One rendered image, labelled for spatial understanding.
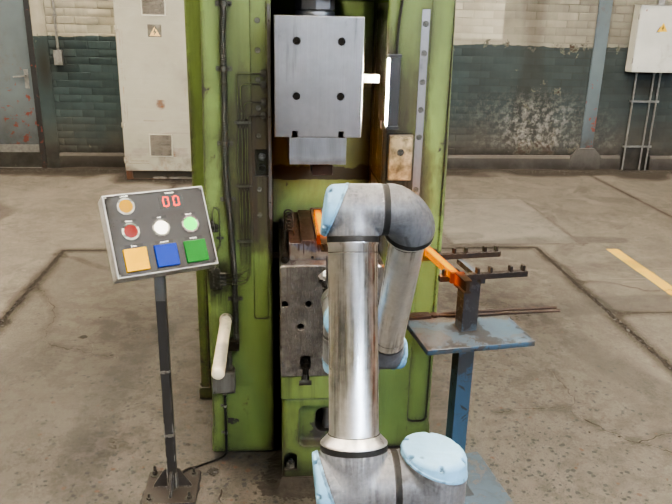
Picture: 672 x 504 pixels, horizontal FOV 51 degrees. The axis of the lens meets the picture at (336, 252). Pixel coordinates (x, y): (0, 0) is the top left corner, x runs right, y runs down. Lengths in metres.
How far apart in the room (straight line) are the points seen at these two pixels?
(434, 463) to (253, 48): 1.59
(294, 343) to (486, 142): 6.47
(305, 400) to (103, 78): 6.32
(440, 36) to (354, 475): 1.64
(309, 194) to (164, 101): 4.95
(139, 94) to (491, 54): 4.03
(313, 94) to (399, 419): 1.43
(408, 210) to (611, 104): 7.87
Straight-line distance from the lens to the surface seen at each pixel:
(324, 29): 2.42
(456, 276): 2.30
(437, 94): 2.65
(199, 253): 2.39
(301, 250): 2.55
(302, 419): 2.85
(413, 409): 3.07
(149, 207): 2.40
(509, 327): 2.63
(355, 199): 1.51
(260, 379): 2.93
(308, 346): 2.64
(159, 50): 7.77
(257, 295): 2.77
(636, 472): 3.28
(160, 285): 2.52
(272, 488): 2.91
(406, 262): 1.65
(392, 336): 1.88
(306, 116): 2.44
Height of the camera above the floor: 1.77
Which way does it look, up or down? 19 degrees down
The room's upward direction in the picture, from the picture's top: 1 degrees clockwise
